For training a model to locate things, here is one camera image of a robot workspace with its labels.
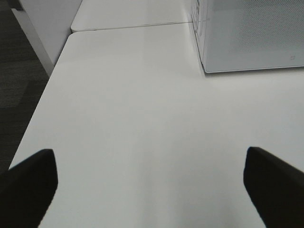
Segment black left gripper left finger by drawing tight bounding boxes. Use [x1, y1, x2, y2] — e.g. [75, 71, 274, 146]
[0, 149, 58, 228]

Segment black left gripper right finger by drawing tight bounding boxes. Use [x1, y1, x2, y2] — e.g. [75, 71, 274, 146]
[243, 147, 304, 228]

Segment white microwave door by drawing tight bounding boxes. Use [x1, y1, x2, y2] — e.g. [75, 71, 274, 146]
[201, 0, 304, 74]

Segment white microwave oven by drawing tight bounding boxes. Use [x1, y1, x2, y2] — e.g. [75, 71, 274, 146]
[190, 0, 304, 74]

